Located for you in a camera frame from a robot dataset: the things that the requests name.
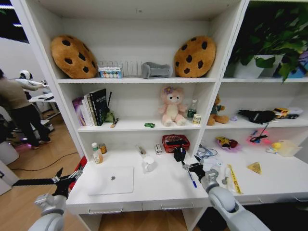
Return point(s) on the dark spine book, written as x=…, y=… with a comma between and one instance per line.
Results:
x=92, y=110

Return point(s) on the yellow rubber duck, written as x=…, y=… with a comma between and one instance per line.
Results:
x=276, y=146

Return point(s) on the yellow triangular sign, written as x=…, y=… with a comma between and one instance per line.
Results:
x=255, y=168

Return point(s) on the small purple object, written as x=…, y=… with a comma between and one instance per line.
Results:
x=234, y=118

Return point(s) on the blue purple pot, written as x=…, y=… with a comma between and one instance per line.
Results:
x=302, y=65

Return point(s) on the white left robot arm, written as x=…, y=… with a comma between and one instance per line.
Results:
x=49, y=216

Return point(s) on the purple book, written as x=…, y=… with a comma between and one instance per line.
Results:
x=79, y=111

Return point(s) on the black cloth bag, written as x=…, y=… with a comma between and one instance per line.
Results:
x=257, y=116

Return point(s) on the small white box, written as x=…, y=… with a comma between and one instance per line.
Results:
x=158, y=149

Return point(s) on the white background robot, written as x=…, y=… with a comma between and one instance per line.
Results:
x=30, y=80

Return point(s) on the red plastic basket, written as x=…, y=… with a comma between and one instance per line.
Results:
x=168, y=144

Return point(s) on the white round bin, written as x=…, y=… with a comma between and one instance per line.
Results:
x=8, y=152

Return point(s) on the yellow toy truck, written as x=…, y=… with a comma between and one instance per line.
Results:
x=282, y=112

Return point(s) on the green pen holder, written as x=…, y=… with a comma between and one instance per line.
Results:
x=109, y=117

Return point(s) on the white bottle green cap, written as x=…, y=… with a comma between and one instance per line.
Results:
x=95, y=147

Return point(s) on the clear glass mug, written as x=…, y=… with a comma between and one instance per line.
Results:
x=149, y=164

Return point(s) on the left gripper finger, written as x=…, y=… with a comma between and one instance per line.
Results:
x=33, y=182
x=76, y=174

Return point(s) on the box of coloured paints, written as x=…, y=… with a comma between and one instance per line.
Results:
x=110, y=72

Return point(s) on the blue pen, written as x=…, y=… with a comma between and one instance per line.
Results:
x=192, y=179

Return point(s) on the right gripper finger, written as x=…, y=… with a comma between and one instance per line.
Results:
x=198, y=164
x=180, y=156

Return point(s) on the brown cookie plush pillow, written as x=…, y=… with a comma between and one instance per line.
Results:
x=195, y=56
x=72, y=57

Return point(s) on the white book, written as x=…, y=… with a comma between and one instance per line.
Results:
x=86, y=110

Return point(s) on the white laptop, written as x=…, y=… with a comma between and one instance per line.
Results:
x=113, y=180

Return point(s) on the white shelf desk unit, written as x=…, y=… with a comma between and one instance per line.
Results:
x=144, y=29
x=272, y=183

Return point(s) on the green drink bottle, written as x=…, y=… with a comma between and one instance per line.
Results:
x=192, y=110

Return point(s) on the black pen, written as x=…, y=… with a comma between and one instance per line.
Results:
x=109, y=101

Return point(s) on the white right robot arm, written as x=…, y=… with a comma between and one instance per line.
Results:
x=228, y=204

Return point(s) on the person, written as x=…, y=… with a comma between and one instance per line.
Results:
x=21, y=113

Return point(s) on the small orange carton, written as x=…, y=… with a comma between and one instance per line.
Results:
x=98, y=158

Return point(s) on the black orange utility knife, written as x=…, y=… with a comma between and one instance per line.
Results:
x=114, y=122

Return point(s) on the red box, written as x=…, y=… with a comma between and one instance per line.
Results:
x=80, y=163

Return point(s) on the brown teddy bear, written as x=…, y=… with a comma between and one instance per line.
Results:
x=216, y=113

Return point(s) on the yellow ruler strip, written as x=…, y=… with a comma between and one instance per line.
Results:
x=234, y=179

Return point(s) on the green leafy plant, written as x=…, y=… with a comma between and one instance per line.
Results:
x=276, y=31

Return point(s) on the large black book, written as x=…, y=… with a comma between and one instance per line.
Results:
x=99, y=107

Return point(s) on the pink plush bear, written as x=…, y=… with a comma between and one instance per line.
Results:
x=172, y=108

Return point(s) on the translucent plastic box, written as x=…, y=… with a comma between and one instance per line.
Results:
x=290, y=148

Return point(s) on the white cabinet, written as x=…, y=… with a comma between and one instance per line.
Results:
x=7, y=179

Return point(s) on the small white yellow can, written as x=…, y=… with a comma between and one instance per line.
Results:
x=196, y=119

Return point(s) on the clear plastic bag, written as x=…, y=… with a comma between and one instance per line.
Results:
x=216, y=166

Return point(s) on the white background table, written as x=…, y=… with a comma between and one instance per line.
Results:
x=45, y=99

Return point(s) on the green toy car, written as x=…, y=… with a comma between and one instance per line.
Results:
x=149, y=124

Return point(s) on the white plant pot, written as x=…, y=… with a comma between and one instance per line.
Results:
x=247, y=69

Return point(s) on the clear plastic tube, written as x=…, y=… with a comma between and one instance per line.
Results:
x=141, y=149

